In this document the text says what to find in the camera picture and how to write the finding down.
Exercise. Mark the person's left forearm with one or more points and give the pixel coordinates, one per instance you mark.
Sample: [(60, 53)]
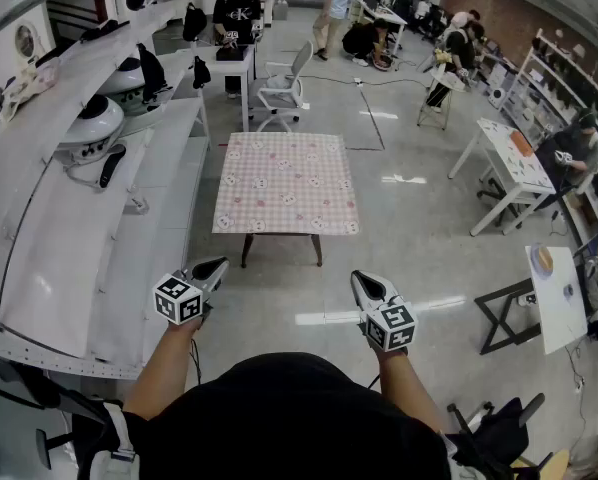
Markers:
[(159, 368)]

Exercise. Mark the patterned tote bag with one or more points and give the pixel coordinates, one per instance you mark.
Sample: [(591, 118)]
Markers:
[(29, 88)]

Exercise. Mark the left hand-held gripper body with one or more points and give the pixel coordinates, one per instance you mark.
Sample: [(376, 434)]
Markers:
[(179, 300)]

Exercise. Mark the black bag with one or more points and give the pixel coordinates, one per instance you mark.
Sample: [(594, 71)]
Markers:
[(194, 23), (201, 73)]

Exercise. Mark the person's black shirt torso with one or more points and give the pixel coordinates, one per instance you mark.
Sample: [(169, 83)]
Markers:
[(289, 418)]

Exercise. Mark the plate with food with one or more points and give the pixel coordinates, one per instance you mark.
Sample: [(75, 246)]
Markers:
[(543, 260)]

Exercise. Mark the white shelving unit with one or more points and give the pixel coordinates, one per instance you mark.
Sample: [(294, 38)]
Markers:
[(54, 268)]

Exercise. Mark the small dark round object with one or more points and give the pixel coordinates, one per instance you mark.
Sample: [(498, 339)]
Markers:
[(569, 290)]

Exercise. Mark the black box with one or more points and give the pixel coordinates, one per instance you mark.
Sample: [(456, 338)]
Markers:
[(229, 54)]

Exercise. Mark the pink checkered cartoon cloth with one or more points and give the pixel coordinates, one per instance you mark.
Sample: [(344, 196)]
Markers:
[(286, 183)]

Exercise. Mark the black flat item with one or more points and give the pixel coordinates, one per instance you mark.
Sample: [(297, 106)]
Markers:
[(104, 32)]

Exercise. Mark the white round window appliance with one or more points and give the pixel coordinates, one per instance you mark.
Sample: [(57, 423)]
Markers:
[(26, 39)]

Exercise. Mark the white storage rack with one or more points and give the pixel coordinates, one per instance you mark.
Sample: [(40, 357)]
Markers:
[(549, 93)]

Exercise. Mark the orange box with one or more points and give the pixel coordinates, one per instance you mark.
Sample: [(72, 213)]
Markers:
[(521, 144)]

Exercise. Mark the white headset black band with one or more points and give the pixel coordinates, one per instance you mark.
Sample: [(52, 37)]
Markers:
[(110, 165)]

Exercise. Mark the long white desk row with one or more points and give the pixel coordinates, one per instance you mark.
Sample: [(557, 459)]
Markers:
[(386, 15)]

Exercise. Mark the red basin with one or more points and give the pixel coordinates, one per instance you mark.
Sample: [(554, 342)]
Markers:
[(383, 61)]

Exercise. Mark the black office chair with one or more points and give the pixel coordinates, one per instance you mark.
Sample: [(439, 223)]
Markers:
[(39, 388), (499, 433)]

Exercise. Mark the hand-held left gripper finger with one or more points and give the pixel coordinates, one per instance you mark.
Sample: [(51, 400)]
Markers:
[(193, 266), (223, 270)]

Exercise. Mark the small round side table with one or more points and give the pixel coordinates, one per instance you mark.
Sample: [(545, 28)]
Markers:
[(446, 82)]

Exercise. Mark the white office chair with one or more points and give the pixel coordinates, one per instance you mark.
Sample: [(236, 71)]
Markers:
[(279, 85)]

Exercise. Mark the white dome device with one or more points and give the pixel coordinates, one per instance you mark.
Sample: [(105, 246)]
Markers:
[(94, 123), (124, 75)]

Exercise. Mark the person's right forearm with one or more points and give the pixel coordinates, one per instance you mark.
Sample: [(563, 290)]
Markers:
[(404, 393)]

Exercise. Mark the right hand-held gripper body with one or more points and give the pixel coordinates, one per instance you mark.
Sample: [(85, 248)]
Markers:
[(391, 328)]

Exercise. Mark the white table patterned top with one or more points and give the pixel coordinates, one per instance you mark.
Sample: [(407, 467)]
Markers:
[(514, 168)]

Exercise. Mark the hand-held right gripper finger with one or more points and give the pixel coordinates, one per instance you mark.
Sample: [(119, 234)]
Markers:
[(386, 297), (361, 295)]

